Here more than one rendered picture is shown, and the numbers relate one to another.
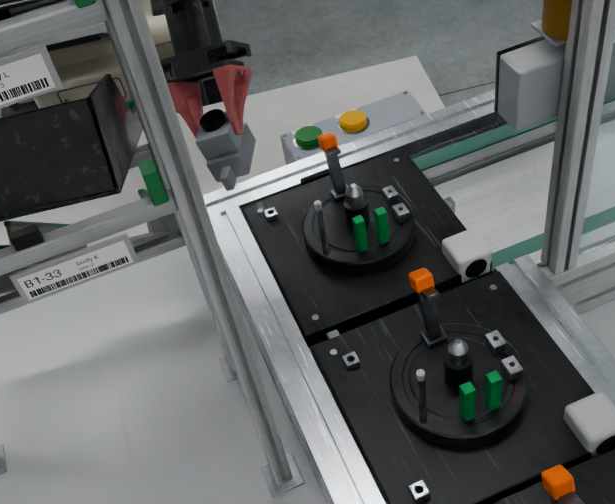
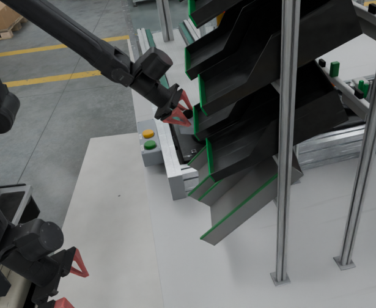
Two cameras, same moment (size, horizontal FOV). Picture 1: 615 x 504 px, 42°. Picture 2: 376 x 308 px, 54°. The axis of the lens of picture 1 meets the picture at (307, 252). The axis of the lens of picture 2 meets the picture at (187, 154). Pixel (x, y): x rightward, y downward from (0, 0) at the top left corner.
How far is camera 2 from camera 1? 1.17 m
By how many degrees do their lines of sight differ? 59
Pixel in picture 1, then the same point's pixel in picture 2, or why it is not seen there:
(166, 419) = (264, 212)
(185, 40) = (167, 92)
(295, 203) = (189, 146)
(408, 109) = (148, 121)
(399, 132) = (160, 124)
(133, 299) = (194, 228)
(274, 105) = (89, 180)
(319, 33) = not seen: outside the picture
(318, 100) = (97, 166)
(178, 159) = not seen: hidden behind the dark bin
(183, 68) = (175, 100)
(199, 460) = not seen: hidden behind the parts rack
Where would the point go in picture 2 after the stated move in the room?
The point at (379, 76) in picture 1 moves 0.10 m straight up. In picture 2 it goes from (95, 148) to (88, 128)
